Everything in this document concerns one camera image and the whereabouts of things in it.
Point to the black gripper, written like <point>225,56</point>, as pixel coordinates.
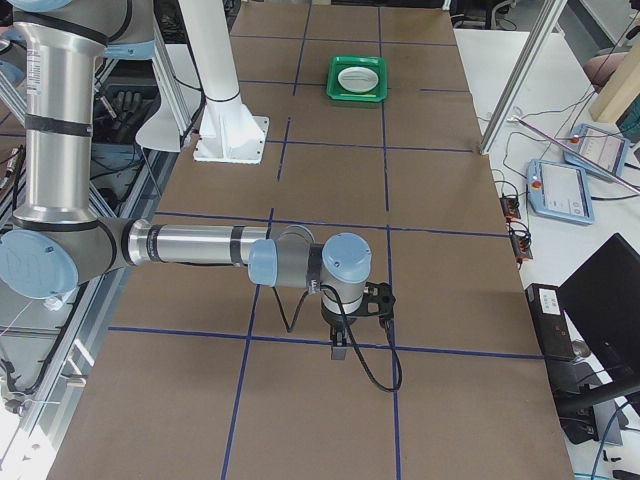
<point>335,319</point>

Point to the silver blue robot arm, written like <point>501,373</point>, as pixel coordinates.
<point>58,243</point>

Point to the black computer box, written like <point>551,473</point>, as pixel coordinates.
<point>549,322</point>

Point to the brown cardboard table cover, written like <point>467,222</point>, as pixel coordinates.
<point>197,378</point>

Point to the orange black connector board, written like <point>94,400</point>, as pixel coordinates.
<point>510,207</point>

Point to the black monitor stand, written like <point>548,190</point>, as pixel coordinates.
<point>575,401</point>

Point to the black monitor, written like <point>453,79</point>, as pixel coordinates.
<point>601,298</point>

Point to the white round plate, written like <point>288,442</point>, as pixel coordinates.
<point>358,80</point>

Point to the near blue teach pendant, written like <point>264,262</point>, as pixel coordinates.
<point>559,191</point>

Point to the blue teach pendant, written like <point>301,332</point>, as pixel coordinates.
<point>607,149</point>
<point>559,191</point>

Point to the green plastic tray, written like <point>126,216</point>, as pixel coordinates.
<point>335,92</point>

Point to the purple rod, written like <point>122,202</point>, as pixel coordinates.
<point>635,190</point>

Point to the far blue teach pendant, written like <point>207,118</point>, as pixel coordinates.
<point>607,149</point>

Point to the wooden beam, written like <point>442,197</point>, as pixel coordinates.
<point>620,91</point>

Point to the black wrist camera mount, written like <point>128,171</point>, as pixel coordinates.
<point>378,300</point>

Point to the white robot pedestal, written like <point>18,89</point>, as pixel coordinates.
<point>228,131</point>

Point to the aluminium side rail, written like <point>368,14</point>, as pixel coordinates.
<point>52,353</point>

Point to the aluminium frame post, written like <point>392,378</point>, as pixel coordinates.
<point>543,27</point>

